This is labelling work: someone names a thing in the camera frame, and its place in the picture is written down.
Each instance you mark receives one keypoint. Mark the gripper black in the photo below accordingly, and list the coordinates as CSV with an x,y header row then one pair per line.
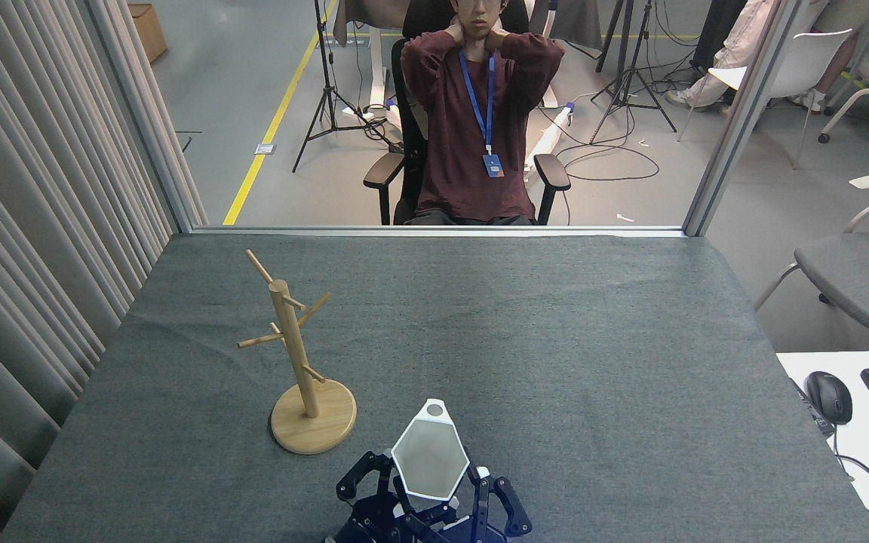
x,y
389,524

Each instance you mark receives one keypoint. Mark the white hexagonal cup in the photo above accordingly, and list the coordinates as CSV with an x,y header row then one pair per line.
x,y
428,460

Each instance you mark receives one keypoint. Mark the person's right forearm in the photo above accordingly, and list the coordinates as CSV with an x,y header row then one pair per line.
x,y
427,45

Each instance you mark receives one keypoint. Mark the person's left forearm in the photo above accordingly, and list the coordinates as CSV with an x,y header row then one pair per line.
x,y
532,49

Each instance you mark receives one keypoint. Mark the wooden cup rack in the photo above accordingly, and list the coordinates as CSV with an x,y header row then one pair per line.
x,y
295,339

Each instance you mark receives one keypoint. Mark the person's right hand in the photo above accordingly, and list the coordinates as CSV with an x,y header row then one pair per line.
x,y
459,25

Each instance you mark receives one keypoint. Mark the person's left hand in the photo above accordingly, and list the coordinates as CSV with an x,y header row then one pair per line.
x,y
498,25

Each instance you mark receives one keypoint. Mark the grey felt table cloth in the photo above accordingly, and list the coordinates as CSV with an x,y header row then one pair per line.
x,y
555,339

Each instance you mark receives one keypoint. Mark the black office chair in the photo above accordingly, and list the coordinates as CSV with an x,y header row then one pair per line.
x,y
383,170

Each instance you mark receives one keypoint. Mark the floor socket plate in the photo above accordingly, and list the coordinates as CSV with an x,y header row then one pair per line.
x,y
265,148

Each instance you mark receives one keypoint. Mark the black flat device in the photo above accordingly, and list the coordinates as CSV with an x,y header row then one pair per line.
x,y
812,418

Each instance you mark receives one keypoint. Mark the black computer mouse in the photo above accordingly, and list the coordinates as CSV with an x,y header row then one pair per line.
x,y
829,397

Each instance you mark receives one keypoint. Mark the black tripod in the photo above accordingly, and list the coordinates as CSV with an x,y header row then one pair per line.
x,y
634,68
324,45

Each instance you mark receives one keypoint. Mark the grey cushioned chair with armrest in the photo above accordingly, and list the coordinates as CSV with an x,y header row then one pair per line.
x,y
857,279

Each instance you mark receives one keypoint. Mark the grey pleated curtain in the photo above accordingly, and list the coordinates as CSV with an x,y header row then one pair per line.
x,y
27,188

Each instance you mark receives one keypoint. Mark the seated background person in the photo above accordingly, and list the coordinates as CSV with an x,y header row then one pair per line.
x,y
744,45

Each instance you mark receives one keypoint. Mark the cardboard box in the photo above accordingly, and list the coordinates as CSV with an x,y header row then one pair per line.
x,y
148,30

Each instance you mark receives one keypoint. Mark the white plastic chair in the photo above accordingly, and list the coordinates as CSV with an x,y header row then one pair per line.
x,y
812,60

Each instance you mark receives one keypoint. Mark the silver aluminium post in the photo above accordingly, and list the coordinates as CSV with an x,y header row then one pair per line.
x,y
144,113
736,105

